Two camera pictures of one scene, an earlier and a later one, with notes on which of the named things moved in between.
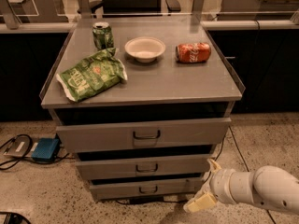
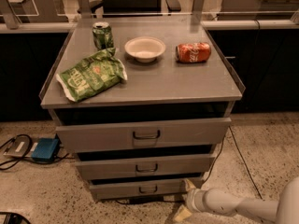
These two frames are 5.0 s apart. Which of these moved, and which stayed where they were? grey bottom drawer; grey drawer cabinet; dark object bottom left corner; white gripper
Moved: white gripper
Stayed: grey bottom drawer; dark object bottom left corner; grey drawer cabinet
